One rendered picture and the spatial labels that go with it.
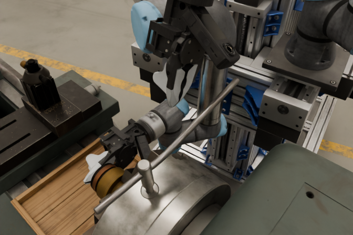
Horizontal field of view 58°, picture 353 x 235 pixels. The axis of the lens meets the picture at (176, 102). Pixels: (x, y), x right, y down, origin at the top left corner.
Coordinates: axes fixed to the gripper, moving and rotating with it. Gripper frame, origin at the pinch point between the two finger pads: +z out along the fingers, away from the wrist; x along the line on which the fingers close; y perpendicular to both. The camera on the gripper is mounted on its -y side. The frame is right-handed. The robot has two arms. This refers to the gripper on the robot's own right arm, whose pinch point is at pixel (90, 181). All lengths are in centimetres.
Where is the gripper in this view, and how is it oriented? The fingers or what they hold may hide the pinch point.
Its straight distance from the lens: 82.1
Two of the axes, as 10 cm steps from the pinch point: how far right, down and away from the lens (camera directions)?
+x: 0.0, -7.3, -6.8
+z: -6.8, 5.0, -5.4
